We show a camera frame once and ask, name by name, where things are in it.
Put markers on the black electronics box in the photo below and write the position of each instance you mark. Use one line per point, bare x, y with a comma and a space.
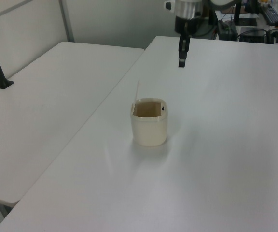
252, 33

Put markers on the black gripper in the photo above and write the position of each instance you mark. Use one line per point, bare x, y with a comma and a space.
186, 25

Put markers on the beige plastic trash bin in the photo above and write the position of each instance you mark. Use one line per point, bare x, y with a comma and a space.
149, 133

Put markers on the dark device with green parts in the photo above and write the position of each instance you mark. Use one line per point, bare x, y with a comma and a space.
228, 30

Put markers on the beige trash bin lid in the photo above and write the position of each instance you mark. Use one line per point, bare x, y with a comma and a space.
136, 94

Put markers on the grey metal partition post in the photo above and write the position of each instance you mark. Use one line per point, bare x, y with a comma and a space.
67, 19

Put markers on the black keyboard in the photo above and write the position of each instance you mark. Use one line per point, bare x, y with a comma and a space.
273, 14

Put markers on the black upright pole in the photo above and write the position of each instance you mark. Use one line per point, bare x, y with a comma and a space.
238, 13

